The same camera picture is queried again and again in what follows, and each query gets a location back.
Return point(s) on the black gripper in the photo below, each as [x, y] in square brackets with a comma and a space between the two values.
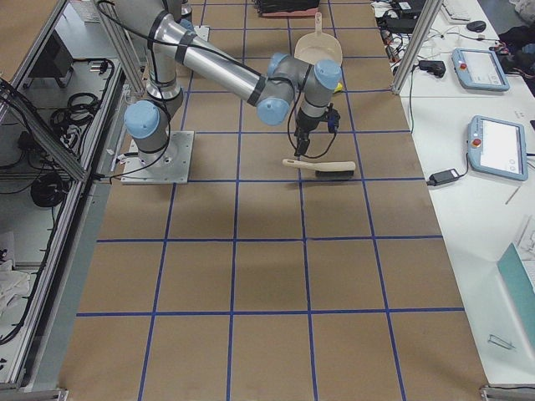
[305, 126]

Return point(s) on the white hand brush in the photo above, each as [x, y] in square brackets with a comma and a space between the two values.
[338, 170]

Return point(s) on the beige dustpan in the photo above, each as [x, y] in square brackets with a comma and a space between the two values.
[318, 45]

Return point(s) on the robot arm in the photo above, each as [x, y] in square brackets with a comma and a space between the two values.
[288, 82]

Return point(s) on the black power adapter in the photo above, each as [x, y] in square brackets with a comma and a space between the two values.
[443, 177]

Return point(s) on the far teach pendant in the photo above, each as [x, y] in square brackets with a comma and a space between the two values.
[479, 70]

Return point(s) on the teach pendant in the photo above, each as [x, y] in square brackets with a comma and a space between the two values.
[497, 147]
[479, 70]

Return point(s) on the near teach pendant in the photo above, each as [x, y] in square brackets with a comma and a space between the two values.
[497, 147]

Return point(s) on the black computer mouse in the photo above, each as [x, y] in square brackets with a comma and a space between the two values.
[476, 26]

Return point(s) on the teal folder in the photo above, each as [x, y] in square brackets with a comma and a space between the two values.
[518, 277]

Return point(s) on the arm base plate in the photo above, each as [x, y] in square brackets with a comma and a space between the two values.
[171, 165]

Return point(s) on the aluminium frame post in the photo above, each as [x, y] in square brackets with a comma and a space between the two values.
[422, 29]

